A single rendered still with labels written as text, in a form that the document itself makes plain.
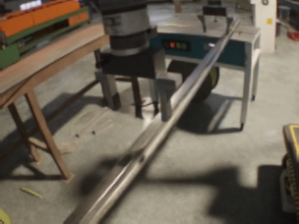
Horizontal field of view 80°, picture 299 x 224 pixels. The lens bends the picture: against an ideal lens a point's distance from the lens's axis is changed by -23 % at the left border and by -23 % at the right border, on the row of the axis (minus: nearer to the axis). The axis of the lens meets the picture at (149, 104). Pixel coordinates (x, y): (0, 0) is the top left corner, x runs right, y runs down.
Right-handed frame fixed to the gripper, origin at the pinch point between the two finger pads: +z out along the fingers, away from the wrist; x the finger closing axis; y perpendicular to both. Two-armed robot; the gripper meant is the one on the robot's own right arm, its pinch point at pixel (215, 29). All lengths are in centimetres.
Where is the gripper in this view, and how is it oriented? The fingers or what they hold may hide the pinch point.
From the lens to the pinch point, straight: 120.7
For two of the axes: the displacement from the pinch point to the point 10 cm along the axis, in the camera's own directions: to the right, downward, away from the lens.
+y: -4.8, 5.0, -7.2
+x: 8.7, 1.6, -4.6
